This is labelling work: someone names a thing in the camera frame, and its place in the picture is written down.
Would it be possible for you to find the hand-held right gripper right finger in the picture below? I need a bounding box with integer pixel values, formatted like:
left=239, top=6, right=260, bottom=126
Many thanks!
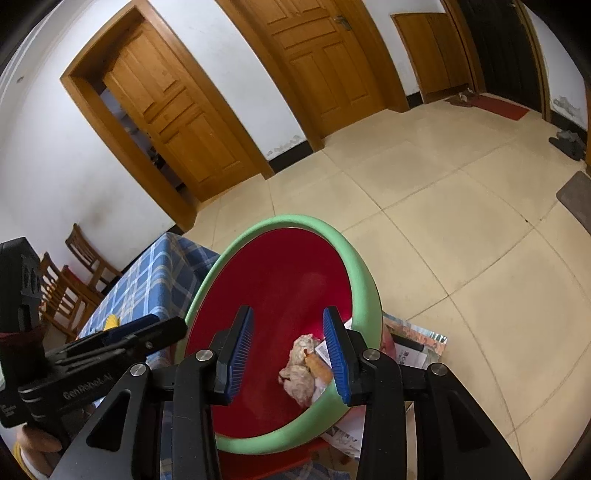
left=322, top=307, right=532, bottom=480

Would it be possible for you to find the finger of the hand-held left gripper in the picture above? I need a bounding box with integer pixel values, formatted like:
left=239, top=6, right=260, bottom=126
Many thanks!
left=99, top=315, right=160, bottom=341
left=44, top=318, right=188, bottom=370

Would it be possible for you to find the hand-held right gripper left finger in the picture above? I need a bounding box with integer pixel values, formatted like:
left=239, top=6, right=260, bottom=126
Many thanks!
left=48, top=305, right=256, bottom=480

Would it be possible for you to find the orange peel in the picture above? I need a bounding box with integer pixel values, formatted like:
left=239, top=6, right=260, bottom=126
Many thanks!
left=304, top=348, right=334, bottom=385

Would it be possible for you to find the white fluffy cloth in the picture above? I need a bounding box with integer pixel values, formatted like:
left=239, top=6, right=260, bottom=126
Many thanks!
left=278, top=335, right=324, bottom=409

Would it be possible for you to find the red basin with green rim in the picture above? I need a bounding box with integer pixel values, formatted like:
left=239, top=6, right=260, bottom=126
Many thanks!
left=184, top=213, right=384, bottom=455

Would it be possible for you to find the person's left hand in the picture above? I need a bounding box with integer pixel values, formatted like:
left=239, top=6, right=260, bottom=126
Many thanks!
left=16, top=424, right=64, bottom=454

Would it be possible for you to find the large wooden chair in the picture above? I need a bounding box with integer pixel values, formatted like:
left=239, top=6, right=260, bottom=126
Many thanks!
left=39, top=253, right=105, bottom=342

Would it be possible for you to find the blue plaid tablecloth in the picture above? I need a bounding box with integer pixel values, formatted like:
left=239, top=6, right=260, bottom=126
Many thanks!
left=76, top=232, right=221, bottom=352

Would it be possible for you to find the small wooden chair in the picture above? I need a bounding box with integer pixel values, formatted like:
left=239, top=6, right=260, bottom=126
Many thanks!
left=65, top=224, right=123, bottom=291

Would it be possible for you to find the printed foil packet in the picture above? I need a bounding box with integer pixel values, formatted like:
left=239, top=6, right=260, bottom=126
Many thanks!
left=381, top=314, right=448, bottom=370

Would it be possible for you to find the white printed paper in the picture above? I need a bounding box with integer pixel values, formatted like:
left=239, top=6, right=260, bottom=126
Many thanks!
left=323, top=401, right=370, bottom=460

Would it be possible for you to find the open wooden door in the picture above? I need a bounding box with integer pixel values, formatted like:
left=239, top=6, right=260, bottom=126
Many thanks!
left=61, top=0, right=276, bottom=232

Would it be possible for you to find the grey floor mat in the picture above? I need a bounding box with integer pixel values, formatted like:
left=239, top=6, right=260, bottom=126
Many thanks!
left=556, top=171, right=591, bottom=222

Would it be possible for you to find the closed wooden door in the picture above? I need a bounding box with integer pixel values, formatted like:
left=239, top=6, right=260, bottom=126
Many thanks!
left=217, top=0, right=409, bottom=151

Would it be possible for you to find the red doormat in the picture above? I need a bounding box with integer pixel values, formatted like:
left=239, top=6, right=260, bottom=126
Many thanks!
left=473, top=93, right=531, bottom=121

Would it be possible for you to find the pair of grey shoes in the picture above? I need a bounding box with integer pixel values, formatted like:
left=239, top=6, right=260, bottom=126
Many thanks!
left=549, top=130, right=587, bottom=161

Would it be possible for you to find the small wooden cabinet door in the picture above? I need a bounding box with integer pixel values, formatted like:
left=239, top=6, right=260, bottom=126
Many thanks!
left=392, top=13, right=472, bottom=104

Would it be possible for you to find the dark door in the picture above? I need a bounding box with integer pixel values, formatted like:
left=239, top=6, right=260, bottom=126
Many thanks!
left=457, top=0, right=552, bottom=121

